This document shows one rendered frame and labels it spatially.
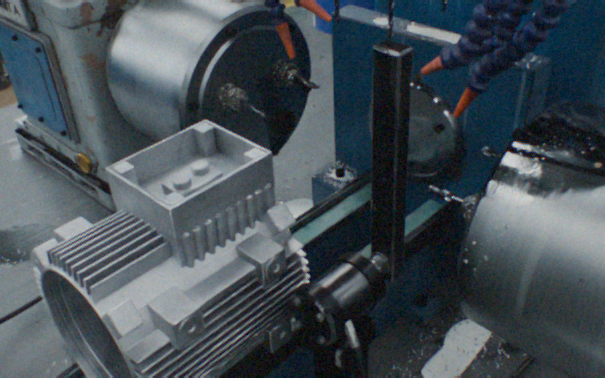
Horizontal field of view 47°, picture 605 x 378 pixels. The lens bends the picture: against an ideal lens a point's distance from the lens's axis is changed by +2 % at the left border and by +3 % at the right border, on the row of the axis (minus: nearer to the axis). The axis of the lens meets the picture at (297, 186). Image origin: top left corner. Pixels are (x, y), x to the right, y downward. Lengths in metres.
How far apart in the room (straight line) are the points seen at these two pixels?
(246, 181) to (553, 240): 0.27
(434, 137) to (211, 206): 0.38
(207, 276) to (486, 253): 0.25
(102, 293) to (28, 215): 0.67
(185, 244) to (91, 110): 0.53
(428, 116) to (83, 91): 0.53
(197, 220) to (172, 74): 0.34
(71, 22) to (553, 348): 0.75
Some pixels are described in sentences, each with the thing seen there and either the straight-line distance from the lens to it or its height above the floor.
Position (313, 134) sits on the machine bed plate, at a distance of 1.35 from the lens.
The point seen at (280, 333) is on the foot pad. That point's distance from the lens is 0.71.
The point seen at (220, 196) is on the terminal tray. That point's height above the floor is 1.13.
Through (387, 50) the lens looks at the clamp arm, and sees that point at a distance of 0.59.
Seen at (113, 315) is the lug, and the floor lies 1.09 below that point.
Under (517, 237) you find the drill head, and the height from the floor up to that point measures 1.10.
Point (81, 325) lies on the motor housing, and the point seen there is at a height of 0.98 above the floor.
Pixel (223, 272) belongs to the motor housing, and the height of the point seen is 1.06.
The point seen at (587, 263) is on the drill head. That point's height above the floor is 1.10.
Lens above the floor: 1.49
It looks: 35 degrees down
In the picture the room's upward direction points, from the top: 4 degrees counter-clockwise
